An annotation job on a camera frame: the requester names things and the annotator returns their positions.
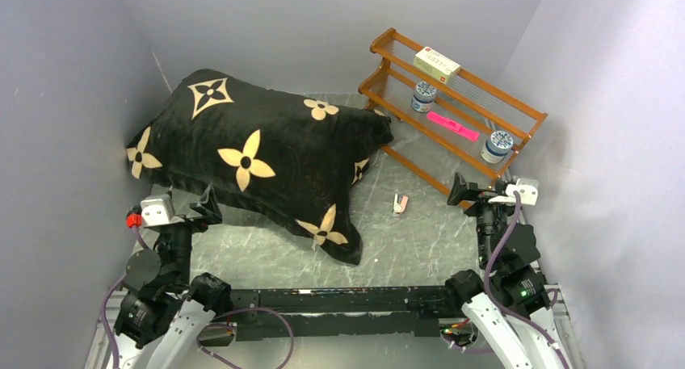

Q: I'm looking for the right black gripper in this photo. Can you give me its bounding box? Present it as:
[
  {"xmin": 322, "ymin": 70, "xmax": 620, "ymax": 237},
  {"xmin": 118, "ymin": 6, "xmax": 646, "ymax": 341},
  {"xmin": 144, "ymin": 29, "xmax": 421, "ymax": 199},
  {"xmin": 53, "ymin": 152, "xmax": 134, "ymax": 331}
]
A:
[{"xmin": 447, "ymin": 170, "xmax": 516, "ymax": 266}]

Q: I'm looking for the black pillowcase with beige flowers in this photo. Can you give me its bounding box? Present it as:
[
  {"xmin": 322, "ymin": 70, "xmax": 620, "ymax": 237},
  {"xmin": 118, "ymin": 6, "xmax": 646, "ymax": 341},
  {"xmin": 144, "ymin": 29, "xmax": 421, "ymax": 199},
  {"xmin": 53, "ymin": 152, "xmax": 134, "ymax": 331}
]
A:
[{"xmin": 125, "ymin": 69, "xmax": 393, "ymax": 265}]

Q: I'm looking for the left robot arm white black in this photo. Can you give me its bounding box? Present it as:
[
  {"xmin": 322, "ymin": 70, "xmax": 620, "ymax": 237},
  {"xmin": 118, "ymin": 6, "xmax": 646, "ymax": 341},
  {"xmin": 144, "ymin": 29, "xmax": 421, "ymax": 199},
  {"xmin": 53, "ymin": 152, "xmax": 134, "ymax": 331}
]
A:
[{"xmin": 101, "ymin": 186, "xmax": 233, "ymax": 368}]

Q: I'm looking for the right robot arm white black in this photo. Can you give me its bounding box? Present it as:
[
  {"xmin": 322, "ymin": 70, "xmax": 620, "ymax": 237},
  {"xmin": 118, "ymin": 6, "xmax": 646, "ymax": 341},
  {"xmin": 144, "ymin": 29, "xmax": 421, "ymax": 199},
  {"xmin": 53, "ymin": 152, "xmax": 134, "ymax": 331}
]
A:
[{"xmin": 440, "ymin": 173, "xmax": 572, "ymax": 368}]

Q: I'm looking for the wooden two-tier shelf rack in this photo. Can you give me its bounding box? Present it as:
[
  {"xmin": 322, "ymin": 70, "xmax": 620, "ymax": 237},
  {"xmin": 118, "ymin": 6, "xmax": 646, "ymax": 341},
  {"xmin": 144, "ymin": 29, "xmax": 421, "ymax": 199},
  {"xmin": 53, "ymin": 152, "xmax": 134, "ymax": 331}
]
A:
[{"xmin": 359, "ymin": 28, "xmax": 548, "ymax": 195}]

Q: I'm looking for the small pink white clip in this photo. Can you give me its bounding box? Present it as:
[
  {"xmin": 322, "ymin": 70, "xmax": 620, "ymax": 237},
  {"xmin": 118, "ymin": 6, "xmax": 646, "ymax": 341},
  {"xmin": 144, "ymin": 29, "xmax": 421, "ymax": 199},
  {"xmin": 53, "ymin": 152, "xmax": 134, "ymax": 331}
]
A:
[{"xmin": 393, "ymin": 194, "xmax": 409, "ymax": 216}]

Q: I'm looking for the white jar blue lid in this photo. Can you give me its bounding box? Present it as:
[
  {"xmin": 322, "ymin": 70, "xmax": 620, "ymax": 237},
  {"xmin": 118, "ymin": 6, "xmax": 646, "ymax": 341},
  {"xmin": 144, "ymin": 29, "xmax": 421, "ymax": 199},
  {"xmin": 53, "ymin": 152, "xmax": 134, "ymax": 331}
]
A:
[
  {"xmin": 410, "ymin": 81, "xmax": 437, "ymax": 113},
  {"xmin": 481, "ymin": 130, "xmax": 514, "ymax": 164}
]

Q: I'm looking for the pink flat plastic item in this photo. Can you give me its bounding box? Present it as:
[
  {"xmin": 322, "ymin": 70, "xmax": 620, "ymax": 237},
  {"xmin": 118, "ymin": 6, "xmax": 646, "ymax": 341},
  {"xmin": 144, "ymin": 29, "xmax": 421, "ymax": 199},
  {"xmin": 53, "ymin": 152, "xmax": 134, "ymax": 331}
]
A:
[{"xmin": 427, "ymin": 111, "xmax": 480, "ymax": 142}]

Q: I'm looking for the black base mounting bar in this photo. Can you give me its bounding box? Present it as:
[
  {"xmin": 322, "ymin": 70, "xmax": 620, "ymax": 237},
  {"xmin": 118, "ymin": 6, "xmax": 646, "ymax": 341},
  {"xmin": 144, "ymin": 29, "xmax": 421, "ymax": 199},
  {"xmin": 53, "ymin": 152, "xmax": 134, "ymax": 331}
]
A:
[{"xmin": 216, "ymin": 285, "xmax": 466, "ymax": 342}]

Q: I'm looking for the white cardboard box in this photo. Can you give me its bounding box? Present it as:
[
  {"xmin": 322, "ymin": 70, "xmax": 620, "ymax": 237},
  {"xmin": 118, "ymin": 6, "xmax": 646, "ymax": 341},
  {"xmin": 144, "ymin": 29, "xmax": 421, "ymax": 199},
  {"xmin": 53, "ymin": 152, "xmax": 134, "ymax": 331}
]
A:
[{"xmin": 413, "ymin": 47, "xmax": 461, "ymax": 84}]

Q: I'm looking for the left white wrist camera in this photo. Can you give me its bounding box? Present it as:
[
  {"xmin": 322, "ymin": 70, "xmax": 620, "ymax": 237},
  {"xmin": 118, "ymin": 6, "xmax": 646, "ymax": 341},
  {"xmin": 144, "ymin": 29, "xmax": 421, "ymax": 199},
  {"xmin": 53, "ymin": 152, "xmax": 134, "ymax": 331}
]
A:
[{"xmin": 126, "ymin": 193, "xmax": 175, "ymax": 229}]

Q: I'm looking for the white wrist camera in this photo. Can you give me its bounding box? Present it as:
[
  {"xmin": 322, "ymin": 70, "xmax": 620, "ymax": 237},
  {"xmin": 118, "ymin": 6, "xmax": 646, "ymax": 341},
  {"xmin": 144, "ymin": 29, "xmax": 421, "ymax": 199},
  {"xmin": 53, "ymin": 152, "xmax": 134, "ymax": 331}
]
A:
[
  {"xmin": 126, "ymin": 193, "xmax": 175, "ymax": 229},
  {"xmin": 488, "ymin": 178, "xmax": 540, "ymax": 206}
]

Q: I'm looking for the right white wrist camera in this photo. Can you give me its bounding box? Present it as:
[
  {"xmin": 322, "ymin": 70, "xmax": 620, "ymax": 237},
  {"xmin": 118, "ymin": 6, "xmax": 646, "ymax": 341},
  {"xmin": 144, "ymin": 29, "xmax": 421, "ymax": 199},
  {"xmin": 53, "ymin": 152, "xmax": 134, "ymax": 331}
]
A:
[{"xmin": 488, "ymin": 178, "xmax": 540, "ymax": 206}]

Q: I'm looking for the aluminium frame rail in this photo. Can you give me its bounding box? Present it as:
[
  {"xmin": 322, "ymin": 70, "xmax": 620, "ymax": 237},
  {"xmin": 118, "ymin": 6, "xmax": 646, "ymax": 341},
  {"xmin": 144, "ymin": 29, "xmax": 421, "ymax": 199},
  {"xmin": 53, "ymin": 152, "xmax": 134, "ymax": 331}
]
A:
[{"xmin": 86, "ymin": 285, "xmax": 584, "ymax": 368}]

